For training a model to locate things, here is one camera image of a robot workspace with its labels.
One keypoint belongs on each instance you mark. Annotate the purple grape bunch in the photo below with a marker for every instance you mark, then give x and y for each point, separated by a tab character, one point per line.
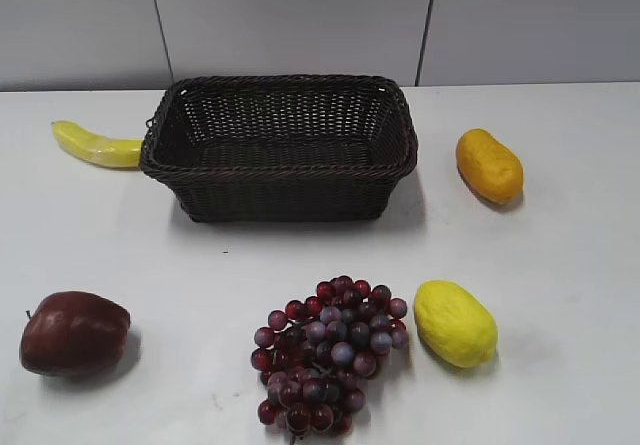
314	356

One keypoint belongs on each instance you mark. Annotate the dark brown wicker basket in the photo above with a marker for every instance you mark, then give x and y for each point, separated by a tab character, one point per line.
283	148

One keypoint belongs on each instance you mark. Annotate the orange mango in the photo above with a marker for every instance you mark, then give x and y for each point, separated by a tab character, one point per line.
490	168

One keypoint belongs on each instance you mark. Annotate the yellow lemon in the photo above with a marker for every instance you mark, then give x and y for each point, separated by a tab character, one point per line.
454	324

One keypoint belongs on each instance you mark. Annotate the yellow banana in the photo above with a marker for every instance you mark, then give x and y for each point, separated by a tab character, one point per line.
96	149

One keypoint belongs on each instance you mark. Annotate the red apple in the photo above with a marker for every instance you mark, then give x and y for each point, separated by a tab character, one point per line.
74	333

